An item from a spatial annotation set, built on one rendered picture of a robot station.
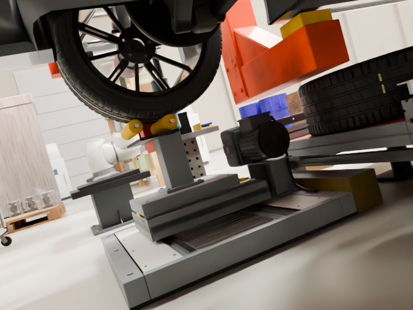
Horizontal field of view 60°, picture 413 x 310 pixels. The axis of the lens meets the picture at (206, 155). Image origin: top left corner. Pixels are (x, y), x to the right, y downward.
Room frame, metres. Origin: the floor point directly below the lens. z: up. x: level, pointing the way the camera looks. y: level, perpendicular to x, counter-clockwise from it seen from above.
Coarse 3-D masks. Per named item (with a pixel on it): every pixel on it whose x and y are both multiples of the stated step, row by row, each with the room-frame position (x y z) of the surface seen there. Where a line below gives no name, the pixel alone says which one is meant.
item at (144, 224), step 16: (224, 192) 1.42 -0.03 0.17; (240, 192) 1.39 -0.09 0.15; (256, 192) 1.41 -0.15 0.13; (176, 208) 1.36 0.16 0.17; (192, 208) 1.32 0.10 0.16; (208, 208) 1.34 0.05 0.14; (224, 208) 1.36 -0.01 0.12; (240, 208) 1.38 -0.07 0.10; (144, 224) 1.32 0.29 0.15; (160, 224) 1.27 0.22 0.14; (176, 224) 1.29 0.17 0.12; (192, 224) 1.31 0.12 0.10
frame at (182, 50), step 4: (96, 8) 1.62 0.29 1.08; (100, 8) 1.64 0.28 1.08; (92, 12) 1.59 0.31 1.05; (88, 16) 1.58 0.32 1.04; (92, 16) 1.63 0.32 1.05; (84, 20) 1.57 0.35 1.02; (88, 20) 1.62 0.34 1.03; (80, 32) 1.57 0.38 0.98; (180, 48) 1.75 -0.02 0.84; (184, 48) 1.71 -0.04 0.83; (180, 52) 1.75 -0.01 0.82; (184, 52) 1.71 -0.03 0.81; (180, 56) 1.76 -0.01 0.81; (184, 56) 1.71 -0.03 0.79; (184, 60) 1.72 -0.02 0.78; (184, 64) 1.73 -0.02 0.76; (180, 76) 1.69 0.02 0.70; (176, 80) 1.73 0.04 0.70; (176, 84) 1.68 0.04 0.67
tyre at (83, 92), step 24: (72, 24) 1.30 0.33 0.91; (72, 48) 1.29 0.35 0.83; (216, 48) 1.48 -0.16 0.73; (72, 72) 1.28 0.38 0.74; (216, 72) 1.48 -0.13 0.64; (96, 96) 1.30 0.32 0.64; (120, 96) 1.33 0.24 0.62; (168, 96) 1.39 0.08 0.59; (192, 96) 1.43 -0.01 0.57; (120, 120) 1.48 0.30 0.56; (144, 120) 1.46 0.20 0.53
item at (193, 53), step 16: (80, 16) 1.40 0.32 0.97; (112, 16) 1.55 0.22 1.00; (96, 32) 1.53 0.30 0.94; (128, 32) 1.53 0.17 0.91; (80, 48) 1.30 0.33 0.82; (128, 48) 1.53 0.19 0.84; (144, 48) 1.55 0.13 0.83; (192, 48) 1.59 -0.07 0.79; (128, 64) 1.55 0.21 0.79; (144, 64) 1.57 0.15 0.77; (176, 64) 1.62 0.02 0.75; (192, 64) 1.53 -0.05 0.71; (160, 80) 1.60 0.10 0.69; (144, 96) 1.37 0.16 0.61
